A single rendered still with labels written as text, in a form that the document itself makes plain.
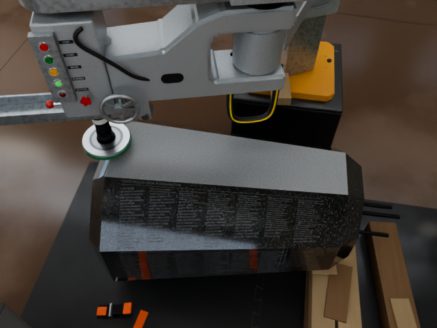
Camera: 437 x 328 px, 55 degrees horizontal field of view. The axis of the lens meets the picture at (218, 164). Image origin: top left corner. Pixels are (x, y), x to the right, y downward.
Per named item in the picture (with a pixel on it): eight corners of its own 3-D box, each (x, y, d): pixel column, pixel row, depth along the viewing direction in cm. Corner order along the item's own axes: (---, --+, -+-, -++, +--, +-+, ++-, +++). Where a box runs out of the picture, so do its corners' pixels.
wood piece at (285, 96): (269, 79, 231) (269, 72, 227) (287, 79, 231) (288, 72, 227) (271, 105, 219) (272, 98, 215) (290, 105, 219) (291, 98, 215)
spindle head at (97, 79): (157, 79, 180) (143, -20, 145) (159, 116, 167) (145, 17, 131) (72, 86, 177) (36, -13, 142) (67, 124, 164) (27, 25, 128)
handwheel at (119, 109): (142, 105, 166) (136, 77, 154) (142, 123, 160) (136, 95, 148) (104, 109, 165) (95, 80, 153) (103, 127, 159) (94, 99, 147)
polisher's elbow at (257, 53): (242, 41, 173) (245, -3, 157) (286, 53, 168) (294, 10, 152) (224, 68, 162) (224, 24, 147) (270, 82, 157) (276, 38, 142)
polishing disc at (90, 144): (136, 125, 194) (135, 123, 193) (121, 161, 182) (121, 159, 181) (92, 119, 197) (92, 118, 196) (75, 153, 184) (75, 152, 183)
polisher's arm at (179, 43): (270, 78, 187) (285, -29, 148) (281, 115, 173) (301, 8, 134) (104, 92, 180) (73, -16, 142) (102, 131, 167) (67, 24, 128)
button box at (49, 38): (77, 96, 154) (54, 30, 132) (77, 101, 153) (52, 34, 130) (55, 97, 154) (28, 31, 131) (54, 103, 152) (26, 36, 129)
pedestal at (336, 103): (237, 112, 324) (241, 30, 265) (322, 122, 318) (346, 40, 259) (224, 180, 284) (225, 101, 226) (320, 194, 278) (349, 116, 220)
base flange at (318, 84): (253, 39, 260) (253, 32, 256) (332, 47, 255) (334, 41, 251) (243, 92, 230) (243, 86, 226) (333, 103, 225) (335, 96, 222)
